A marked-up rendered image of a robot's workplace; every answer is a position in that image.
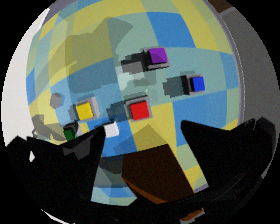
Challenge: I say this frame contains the blue button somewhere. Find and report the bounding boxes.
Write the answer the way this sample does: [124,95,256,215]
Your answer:
[182,73,205,96]

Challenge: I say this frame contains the red button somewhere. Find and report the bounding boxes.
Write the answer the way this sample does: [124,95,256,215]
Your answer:
[126,96,154,122]

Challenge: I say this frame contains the yellow button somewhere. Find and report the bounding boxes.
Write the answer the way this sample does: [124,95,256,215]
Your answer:
[75,97,100,122]

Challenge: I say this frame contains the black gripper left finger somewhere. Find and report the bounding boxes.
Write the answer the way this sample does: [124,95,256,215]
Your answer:
[26,126,106,201]

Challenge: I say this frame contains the purple button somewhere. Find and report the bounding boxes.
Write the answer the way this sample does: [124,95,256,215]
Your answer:
[142,46,171,71]

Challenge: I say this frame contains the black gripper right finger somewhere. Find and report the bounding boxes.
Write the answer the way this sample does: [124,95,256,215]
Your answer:
[180,118,256,187]

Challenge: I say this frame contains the green button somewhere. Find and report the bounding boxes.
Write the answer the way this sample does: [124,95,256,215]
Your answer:
[62,122,84,141]

